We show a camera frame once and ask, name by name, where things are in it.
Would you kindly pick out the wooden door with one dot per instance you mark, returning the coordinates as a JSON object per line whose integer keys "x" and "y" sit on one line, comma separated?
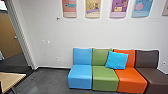
{"x": 10, "y": 36}

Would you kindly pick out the blue sofa chair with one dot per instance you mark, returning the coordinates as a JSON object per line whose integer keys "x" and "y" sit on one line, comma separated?
{"x": 80, "y": 76}

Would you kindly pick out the cyan cushion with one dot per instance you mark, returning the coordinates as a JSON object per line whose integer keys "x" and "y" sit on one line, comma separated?
{"x": 116, "y": 60}

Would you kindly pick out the green sofa chair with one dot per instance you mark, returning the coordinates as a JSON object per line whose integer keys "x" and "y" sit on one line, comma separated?
{"x": 104, "y": 78}

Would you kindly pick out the orange sofa chair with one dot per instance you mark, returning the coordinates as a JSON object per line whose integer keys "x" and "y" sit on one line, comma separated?
{"x": 131, "y": 81}

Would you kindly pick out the brown sofa chair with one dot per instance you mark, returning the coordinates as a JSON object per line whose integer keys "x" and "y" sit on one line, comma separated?
{"x": 155, "y": 80}

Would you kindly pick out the light wooden table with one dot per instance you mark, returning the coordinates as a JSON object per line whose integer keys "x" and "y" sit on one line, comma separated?
{"x": 10, "y": 79}

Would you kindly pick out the white wall switch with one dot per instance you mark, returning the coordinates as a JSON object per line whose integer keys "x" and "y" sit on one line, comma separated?
{"x": 43, "y": 41}
{"x": 48, "y": 41}

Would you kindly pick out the small dark wall mount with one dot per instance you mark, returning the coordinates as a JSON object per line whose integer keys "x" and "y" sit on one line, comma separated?
{"x": 57, "y": 18}

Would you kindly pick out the salmon wall poster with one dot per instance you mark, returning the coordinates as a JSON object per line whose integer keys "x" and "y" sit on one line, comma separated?
{"x": 69, "y": 8}

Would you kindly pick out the purple wall poster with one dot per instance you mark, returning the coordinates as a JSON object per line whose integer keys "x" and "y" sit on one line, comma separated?
{"x": 119, "y": 8}

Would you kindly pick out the white door frame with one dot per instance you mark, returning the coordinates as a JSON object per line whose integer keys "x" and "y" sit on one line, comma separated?
{"x": 25, "y": 36}

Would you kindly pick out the beige pink wall poster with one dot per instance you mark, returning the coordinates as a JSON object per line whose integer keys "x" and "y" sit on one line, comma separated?
{"x": 165, "y": 7}

